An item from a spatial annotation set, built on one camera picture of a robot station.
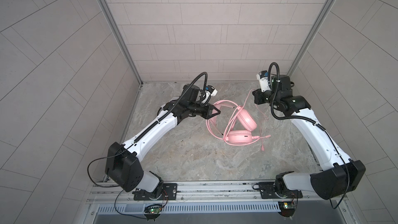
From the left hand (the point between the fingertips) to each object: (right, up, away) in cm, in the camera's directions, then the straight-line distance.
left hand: (222, 110), depth 71 cm
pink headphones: (+3, -4, -11) cm, 12 cm away
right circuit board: (+28, -43, -3) cm, 52 cm away
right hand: (+15, +9, +5) cm, 19 cm away
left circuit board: (-30, -41, -7) cm, 51 cm away
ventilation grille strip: (-37, -44, -2) cm, 58 cm away
